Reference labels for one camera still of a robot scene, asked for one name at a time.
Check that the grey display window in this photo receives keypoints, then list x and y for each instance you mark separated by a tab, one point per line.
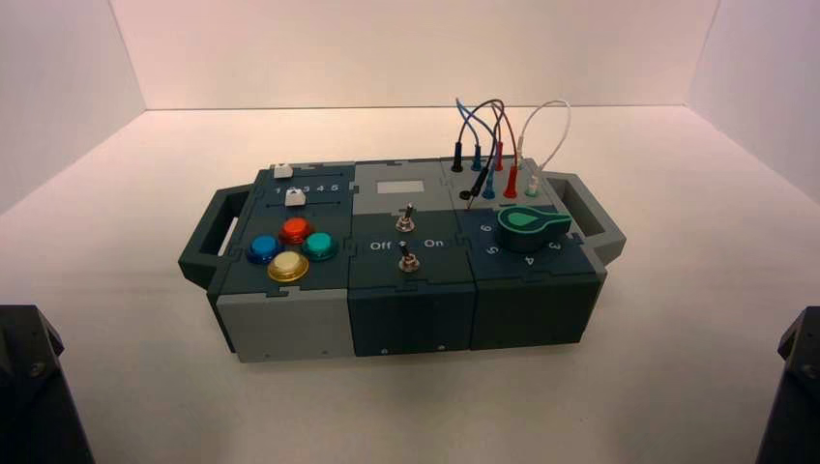
400	187

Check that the teal round push button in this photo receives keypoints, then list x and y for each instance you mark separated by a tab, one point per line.
319	244

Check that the blue round push button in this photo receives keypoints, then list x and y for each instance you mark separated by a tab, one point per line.
264	248

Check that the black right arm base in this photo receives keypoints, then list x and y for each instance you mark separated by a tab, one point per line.
794	397

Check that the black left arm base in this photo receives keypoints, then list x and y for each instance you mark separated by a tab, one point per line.
32	397

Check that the yellow round push button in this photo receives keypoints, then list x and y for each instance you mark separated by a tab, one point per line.
287	265

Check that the metal toggle switch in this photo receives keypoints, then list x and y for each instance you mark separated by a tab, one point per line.
405	221
408	261

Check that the dark green grey control box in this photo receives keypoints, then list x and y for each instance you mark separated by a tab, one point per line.
410	301

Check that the red round push button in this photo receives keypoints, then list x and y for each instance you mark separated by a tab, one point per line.
296	230

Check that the green rotary knob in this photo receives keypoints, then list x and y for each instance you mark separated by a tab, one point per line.
528	230

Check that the white slider cap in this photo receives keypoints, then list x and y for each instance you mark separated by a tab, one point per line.
282	171
294	198

